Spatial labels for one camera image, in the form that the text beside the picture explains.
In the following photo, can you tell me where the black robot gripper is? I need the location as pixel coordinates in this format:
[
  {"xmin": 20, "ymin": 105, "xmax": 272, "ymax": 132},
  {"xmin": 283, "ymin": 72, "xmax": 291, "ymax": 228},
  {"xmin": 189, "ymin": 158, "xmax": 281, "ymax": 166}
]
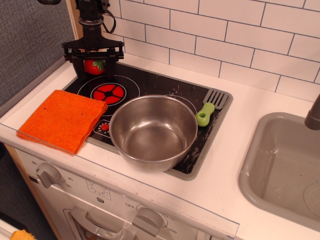
[{"xmin": 62, "ymin": 25, "xmax": 124, "ymax": 81}]

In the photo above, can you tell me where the red toy strawberry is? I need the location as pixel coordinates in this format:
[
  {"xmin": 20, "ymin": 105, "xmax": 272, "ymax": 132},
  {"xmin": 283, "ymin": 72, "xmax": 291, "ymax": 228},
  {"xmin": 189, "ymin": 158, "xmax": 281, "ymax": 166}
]
[{"xmin": 84, "ymin": 59, "xmax": 106, "ymax": 75}]

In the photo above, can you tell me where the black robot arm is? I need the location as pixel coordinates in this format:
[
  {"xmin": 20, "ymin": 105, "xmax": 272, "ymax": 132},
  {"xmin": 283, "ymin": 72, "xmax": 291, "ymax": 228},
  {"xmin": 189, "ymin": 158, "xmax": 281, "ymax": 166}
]
[{"xmin": 62, "ymin": 0, "xmax": 124, "ymax": 83}]

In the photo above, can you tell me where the metal pot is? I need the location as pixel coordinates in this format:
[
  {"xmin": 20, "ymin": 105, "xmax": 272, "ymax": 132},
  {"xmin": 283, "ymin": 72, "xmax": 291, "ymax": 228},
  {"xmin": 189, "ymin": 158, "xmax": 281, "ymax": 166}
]
[{"xmin": 109, "ymin": 95, "xmax": 198, "ymax": 173}]

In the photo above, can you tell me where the orange folded cloth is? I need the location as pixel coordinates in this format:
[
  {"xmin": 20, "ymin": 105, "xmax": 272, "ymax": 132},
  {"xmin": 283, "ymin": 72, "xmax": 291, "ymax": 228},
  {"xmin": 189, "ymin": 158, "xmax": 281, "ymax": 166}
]
[{"xmin": 16, "ymin": 90, "xmax": 108, "ymax": 155}]

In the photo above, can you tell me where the black toy stovetop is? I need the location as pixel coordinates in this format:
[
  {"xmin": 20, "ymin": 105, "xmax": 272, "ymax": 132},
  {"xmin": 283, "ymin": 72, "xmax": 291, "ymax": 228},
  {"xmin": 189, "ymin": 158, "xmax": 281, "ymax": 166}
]
[{"xmin": 64, "ymin": 63, "xmax": 233, "ymax": 181}]

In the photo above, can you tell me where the grey left oven knob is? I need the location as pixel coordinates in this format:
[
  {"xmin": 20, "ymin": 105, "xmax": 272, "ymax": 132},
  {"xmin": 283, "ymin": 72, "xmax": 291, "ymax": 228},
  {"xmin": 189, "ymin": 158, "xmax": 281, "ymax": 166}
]
[{"xmin": 36, "ymin": 163, "xmax": 62, "ymax": 189}]

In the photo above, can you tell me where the grey oven knob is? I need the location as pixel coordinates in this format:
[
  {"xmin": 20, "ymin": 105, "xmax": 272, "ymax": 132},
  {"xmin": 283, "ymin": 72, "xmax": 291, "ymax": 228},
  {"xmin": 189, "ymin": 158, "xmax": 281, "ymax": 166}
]
[
  {"xmin": 36, "ymin": 163, "xmax": 62, "ymax": 189},
  {"xmin": 132, "ymin": 207, "xmax": 164, "ymax": 237}
]

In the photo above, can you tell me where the white toy oven front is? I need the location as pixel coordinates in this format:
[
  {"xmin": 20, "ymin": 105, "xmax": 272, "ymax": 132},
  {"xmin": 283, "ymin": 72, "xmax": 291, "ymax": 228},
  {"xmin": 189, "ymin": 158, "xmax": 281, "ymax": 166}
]
[{"xmin": 16, "ymin": 150, "xmax": 239, "ymax": 240}]

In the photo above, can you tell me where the grey right oven knob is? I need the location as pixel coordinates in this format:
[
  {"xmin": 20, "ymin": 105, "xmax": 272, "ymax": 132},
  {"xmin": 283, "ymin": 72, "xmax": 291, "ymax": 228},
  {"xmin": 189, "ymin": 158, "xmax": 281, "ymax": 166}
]
[{"xmin": 132, "ymin": 207, "xmax": 164, "ymax": 237}]

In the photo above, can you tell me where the orange object on floor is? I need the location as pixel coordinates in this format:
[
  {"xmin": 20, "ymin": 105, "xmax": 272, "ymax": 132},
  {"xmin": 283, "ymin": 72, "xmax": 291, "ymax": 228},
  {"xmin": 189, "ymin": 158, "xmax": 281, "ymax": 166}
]
[{"xmin": 9, "ymin": 229, "xmax": 36, "ymax": 240}]

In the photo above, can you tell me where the grey plastic sink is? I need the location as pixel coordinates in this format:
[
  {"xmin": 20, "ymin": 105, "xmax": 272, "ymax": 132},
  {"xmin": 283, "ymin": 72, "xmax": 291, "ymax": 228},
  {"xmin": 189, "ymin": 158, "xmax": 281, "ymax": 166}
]
[{"xmin": 238, "ymin": 112, "xmax": 320, "ymax": 231}]

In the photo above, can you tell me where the grey faucet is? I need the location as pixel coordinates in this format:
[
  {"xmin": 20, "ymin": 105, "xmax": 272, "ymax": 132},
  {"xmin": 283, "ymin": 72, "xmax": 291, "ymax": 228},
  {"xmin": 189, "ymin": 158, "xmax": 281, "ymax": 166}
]
[{"xmin": 304, "ymin": 94, "xmax": 320, "ymax": 131}]

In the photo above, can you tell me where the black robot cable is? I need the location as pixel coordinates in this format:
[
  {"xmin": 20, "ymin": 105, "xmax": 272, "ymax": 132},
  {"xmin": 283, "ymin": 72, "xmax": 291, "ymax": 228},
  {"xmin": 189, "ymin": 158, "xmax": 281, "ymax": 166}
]
[{"xmin": 102, "ymin": 9, "xmax": 117, "ymax": 35}]

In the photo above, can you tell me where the green handled grey spatula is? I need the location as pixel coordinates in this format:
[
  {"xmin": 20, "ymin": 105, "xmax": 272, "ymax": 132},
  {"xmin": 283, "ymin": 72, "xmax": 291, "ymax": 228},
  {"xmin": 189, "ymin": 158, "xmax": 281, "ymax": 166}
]
[{"xmin": 195, "ymin": 88, "xmax": 229, "ymax": 127}]

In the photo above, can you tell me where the grey oven door handle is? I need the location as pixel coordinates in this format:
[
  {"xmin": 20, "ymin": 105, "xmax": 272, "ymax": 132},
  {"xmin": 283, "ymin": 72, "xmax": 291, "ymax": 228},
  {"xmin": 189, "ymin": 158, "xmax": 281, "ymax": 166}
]
[{"xmin": 70, "ymin": 206, "xmax": 127, "ymax": 240}]

